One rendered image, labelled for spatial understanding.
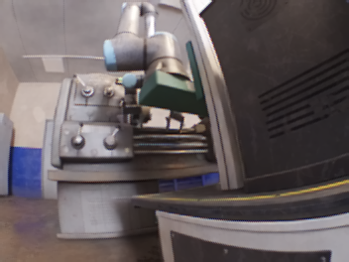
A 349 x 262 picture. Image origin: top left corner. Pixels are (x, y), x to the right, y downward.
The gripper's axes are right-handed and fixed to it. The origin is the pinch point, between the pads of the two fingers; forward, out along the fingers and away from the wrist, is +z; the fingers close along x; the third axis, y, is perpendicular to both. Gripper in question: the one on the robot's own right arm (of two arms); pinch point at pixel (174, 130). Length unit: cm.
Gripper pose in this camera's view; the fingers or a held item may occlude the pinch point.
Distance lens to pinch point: 130.3
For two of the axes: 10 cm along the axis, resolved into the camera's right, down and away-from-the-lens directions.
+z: -2.5, 9.7, -0.8
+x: 7.3, 2.4, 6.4
